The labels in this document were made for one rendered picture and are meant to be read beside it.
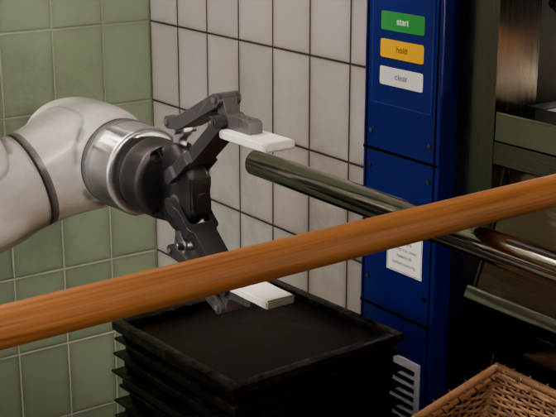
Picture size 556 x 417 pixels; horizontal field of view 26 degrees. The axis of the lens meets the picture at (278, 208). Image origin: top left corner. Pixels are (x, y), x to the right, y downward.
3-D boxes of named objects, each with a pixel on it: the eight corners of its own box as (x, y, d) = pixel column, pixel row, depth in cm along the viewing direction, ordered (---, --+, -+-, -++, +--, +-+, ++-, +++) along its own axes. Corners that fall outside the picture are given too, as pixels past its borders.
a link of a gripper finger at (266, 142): (246, 133, 105) (246, 125, 105) (295, 148, 100) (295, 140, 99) (218, 138, 103) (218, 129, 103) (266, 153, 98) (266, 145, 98)
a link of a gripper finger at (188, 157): (203, 182, 113) (198, 169, 114) (254, 119, 105) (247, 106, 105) (167, 188, 111) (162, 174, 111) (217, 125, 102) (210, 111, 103)
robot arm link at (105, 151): (161, 198, 125) (192, 211, 121) (83, 213, 120) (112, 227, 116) (159, 112, 123) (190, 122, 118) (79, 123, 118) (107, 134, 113)
